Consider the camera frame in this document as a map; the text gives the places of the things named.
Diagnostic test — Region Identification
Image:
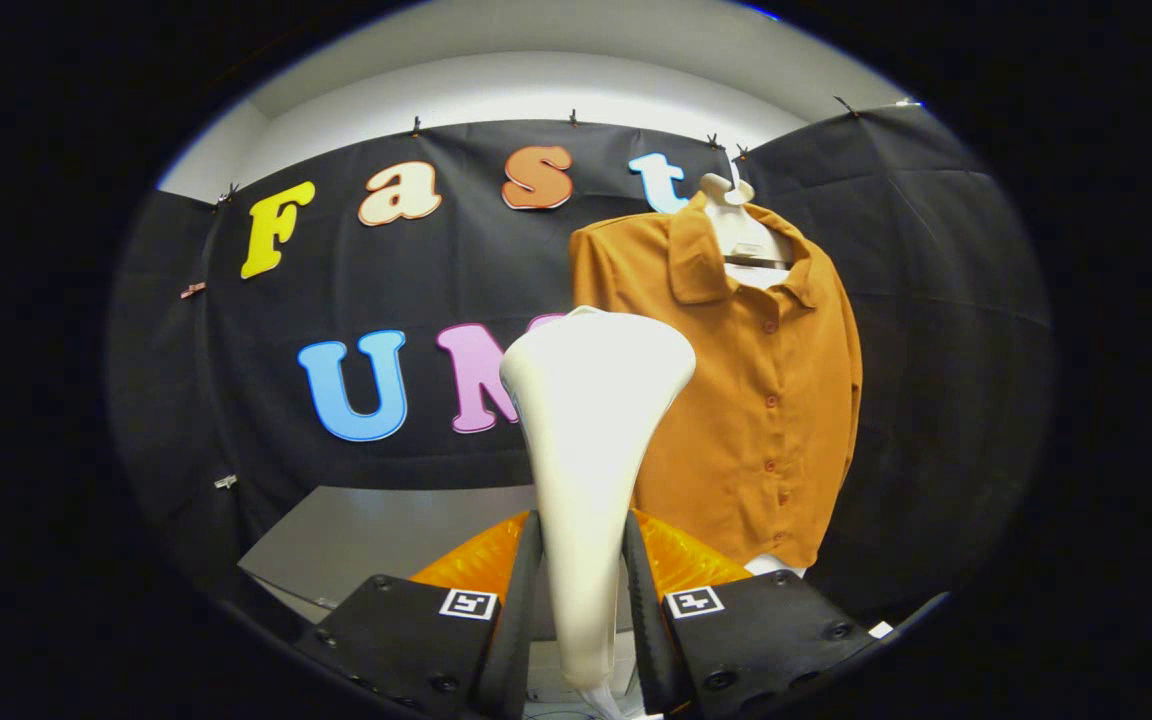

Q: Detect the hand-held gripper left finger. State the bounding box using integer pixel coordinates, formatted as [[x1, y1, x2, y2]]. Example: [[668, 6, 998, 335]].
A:
[[294, 508, 545, 720]]

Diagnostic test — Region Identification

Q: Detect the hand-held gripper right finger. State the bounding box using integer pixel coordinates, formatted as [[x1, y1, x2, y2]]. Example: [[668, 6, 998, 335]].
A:
[[620, 508, 882, 719]]

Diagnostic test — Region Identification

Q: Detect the white garment steamer head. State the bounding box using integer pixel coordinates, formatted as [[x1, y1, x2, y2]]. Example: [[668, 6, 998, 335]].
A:
[[499, 305, 697, 693]]

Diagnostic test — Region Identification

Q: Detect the brown button-up shirt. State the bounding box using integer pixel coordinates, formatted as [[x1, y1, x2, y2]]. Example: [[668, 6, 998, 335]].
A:
[[568, 190, 864, 569]]

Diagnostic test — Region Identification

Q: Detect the white clothes hanger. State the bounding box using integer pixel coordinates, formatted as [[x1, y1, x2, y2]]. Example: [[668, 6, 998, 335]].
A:
[[698, 150, 799, 292]]

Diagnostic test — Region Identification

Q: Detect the black backdrop cloth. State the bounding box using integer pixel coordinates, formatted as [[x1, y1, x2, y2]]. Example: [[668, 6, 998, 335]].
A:
[[106, 100, 1055, 623]]

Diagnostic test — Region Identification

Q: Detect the row of black clips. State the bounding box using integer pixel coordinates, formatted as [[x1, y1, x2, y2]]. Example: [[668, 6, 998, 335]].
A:
[[216, 95, 862, 206]]

